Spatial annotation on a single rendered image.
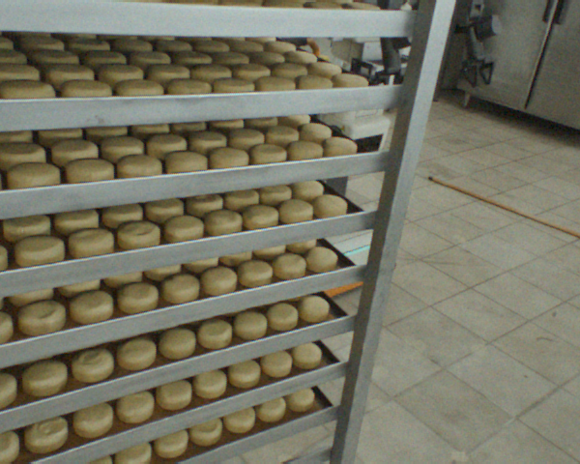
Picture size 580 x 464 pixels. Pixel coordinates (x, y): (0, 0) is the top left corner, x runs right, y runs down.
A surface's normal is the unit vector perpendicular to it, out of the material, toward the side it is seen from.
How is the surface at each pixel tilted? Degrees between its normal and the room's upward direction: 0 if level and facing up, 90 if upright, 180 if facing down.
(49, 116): 90
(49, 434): 0
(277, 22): 90
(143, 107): 90
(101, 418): 0
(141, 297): 0
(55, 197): 90
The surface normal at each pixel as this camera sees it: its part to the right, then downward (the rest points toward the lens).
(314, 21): 0.51, 0.44
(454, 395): 0.12, -0.89
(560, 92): -0.77, 0.22
